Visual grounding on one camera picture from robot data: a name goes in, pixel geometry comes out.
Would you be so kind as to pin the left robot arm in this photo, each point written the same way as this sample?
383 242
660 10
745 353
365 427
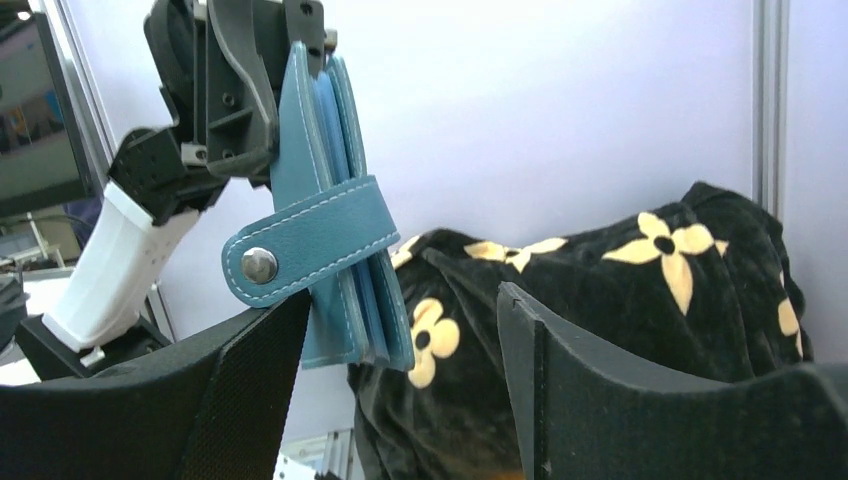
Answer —
152 199

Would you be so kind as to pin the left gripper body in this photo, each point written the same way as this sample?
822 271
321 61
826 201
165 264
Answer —
176 35

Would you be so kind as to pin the black floral blanket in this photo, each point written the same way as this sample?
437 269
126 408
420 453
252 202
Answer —
701 285

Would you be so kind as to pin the blue leather card holder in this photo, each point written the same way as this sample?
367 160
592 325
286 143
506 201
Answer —
330 231

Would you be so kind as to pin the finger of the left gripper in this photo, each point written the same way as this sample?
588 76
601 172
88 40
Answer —
279 24
242 119

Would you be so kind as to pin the left aluminium frame post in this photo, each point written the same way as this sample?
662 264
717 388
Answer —
770 69

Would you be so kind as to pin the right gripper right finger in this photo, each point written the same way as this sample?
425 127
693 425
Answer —
585 408

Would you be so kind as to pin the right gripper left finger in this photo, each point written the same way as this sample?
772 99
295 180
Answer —
212 406

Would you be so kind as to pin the monitor screen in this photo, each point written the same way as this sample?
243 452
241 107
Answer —
43 160

